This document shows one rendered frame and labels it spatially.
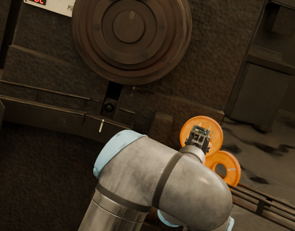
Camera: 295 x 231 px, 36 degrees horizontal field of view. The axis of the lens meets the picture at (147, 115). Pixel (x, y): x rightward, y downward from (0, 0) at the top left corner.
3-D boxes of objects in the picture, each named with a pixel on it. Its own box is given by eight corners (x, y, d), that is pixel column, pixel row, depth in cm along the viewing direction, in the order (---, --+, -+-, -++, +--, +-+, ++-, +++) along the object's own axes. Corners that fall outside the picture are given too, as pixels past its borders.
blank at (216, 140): (186, 110, 165) (185, 112, 162) (228, 122, 162) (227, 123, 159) (176, 150, 168) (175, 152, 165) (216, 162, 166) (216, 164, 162)
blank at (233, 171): (209, 193, 177) (205, 194, 174) (201, 154, 179) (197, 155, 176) (245, 187, 168) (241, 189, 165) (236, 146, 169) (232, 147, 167)
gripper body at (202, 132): (214, 130, 152) (207, 148, 142) (207, 150, 156) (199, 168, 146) (193, 122, 153) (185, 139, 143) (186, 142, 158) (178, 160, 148)
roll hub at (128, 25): (85, 50, 174) (104, -22, 167) (154, 72, 174) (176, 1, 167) (82, 52, 168) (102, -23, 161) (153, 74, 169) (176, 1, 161)
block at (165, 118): (139, 159, 198) (155, 109, 192) (156, 165, 198) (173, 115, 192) (137, 168, 188) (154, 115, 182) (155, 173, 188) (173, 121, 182)
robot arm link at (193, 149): (197, 179, 143) (169, 168, 144) (201, 171, 147) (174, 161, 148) (206, 157, 138) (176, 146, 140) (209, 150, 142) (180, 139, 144)
